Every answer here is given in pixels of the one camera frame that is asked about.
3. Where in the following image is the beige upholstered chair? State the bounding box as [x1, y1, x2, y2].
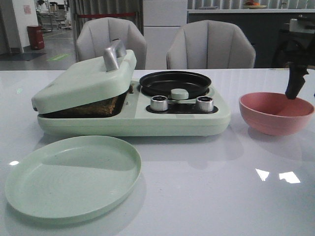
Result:
[76, 17, 147, 70]
[166, 20, 256, 69]

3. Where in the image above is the right beige upholstered chair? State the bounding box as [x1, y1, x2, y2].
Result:
[166, 20, 256, 69]

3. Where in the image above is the left silver control knob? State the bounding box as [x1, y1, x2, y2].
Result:
[150, 95, 168, 112]

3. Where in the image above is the red barrier tape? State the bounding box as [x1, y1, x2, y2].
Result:
[77, 12, 137, 19]

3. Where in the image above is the fruit plate on counter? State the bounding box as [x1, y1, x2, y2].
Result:
[244, 0, 267, 9]

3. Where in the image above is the dark grey counter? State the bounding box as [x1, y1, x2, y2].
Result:
[187, 9, 292, 68]

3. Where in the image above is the white cabinet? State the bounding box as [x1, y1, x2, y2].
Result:
[143, 0, 188, 69]

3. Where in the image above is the red trash bin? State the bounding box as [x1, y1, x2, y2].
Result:
[27, 25, 44, 50]

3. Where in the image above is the pink plastic bowl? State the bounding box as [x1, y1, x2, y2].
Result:
[239, 92, 315, 136]

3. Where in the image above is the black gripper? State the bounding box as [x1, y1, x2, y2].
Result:
[278, 15, 315, 100]

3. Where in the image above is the black round frying pan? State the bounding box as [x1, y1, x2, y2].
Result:
[139, 71, 211, 99]

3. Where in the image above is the mint green breakfast maker base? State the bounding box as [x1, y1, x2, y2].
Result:
[37, 78, 231, 137]

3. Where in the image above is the left beige upholstered chair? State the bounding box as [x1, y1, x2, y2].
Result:
[76, 17, 147, 70]

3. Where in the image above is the mint green round plate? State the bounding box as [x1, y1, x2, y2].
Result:
[5, 136, 141, 224]

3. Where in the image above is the mint green sandwich maker lid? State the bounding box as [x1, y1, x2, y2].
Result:
[31, 49, 137, 114]

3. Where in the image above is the silver control knob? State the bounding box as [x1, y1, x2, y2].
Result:
[195, 96, 214, 113]
[150, 95, 168, 112]

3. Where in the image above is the bread slice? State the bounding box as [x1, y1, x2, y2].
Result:
[60, 96, 119, 116]

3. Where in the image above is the right silver control knob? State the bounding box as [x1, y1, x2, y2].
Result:
[195, 96, 214, 113]

